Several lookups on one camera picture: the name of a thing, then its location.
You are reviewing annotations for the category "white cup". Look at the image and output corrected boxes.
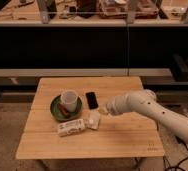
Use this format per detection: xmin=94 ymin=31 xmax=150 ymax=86
xmin=60 ymin=90 xmax=78 ymax=112

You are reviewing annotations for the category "black floor cable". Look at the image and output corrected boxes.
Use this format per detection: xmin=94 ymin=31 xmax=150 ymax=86
xmin=162 ymin=103 xmax=188 ymax=171

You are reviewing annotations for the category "brown sausage on plate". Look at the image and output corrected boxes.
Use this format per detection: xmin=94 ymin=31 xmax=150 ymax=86
xmin=59 ymin=104 xmax=70 ymax=118

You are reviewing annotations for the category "white plastic bottle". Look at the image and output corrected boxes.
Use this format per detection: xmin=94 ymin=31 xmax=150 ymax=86
xmin=57 ymin=119 xmax=86 ymax=137

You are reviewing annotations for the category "wooden folding table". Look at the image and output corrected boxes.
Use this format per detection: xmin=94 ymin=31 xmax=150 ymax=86
xmin=16 ymin=77 xmax=164 ymax=159

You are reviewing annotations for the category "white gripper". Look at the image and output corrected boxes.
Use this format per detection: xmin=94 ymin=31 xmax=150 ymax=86
xmin=106 ymin=95 xmax=127 ymax=116

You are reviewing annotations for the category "green plate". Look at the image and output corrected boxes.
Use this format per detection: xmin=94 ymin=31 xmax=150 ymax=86
xmin=50 ymin=95 xmax=82 ymax=122

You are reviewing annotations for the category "black smartphone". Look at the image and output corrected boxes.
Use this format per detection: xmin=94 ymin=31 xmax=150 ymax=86
xmin=86 ymin=92 xmax=98 ymax=109

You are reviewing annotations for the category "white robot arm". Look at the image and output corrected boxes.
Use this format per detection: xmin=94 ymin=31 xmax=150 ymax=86
xmin=106 ymin=89 xmax=188 ymax=143

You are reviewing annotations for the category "long wooden shelf bench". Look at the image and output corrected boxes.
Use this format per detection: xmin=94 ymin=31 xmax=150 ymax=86
xmin=0 ymin=68 xmax=174 ymax=86

